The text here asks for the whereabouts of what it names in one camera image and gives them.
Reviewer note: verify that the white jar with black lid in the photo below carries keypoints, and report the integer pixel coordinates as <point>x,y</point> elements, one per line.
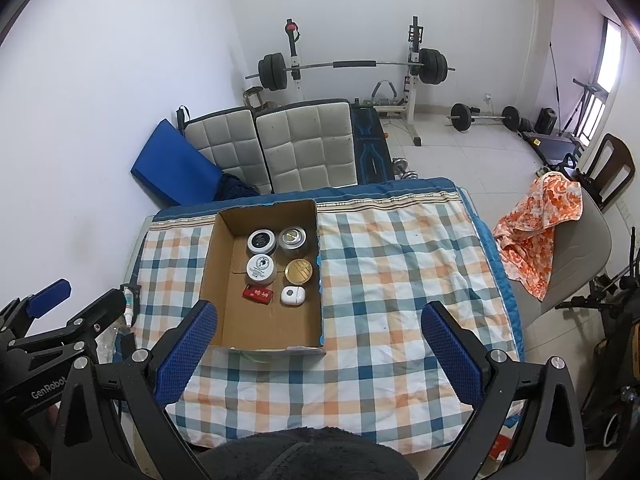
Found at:
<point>261,241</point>

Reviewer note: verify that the white barbell rack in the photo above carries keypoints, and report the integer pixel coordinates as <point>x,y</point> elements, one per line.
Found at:
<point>414,95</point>

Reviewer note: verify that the window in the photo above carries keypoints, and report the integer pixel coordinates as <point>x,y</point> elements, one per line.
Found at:
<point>610,60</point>

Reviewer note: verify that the grey tufted cushion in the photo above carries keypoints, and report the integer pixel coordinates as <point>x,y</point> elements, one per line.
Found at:
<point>225,150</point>
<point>305,145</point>

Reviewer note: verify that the treadmill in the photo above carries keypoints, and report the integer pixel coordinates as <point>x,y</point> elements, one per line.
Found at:
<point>555,147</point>

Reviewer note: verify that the wooden chair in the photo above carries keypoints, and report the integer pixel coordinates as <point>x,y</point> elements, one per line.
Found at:
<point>612,165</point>

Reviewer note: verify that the small red box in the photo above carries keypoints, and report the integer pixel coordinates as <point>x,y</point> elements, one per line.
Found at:
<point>257,295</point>

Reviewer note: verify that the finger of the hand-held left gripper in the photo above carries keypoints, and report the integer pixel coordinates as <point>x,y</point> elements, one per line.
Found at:
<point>95,312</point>
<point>50,296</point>

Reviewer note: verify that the checkered blanket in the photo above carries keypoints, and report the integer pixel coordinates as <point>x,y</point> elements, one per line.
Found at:
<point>400,270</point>

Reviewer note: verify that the black speaker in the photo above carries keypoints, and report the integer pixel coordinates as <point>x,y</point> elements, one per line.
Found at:
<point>546,121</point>

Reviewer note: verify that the dark blue cloth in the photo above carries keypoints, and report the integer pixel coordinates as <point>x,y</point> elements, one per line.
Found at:
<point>237,187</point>

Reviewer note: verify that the gold lidded jar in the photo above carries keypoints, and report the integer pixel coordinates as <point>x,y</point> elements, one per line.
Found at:
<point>299,270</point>

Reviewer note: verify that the orange floral cloth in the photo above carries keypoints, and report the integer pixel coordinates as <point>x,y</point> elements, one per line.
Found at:
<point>545,220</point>

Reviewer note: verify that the white jar with portrait label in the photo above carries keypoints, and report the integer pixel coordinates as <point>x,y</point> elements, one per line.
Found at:
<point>260,267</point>

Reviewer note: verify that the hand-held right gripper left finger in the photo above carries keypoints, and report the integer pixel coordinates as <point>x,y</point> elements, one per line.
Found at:
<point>190,350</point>

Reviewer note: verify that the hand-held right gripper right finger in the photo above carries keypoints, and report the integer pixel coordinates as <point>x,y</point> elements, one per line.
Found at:
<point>452,355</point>

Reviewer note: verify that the short barbell with black plates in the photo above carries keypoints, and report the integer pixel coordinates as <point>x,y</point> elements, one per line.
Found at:
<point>462,117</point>

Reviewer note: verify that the black and blue weight bench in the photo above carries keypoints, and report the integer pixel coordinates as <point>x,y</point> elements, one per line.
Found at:
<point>370,145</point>

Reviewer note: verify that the cardboard box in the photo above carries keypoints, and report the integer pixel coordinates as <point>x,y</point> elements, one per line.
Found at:
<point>270,325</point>

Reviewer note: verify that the white tube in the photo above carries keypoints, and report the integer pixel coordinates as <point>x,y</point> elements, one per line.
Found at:
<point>131,305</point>

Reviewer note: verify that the blue foam mat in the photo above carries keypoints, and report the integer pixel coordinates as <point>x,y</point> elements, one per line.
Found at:
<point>170,160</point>

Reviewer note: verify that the small white rounded case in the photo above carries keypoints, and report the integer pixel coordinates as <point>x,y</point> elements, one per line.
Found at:
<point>292,296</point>

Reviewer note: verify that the grey chair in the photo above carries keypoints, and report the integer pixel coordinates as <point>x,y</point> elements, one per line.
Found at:
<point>585,260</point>

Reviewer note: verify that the chrome dumbbell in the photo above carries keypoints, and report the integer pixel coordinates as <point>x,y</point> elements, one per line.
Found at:
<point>406,169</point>

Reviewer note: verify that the silver metallic jar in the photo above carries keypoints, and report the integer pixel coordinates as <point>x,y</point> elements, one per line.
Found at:
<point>292,240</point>

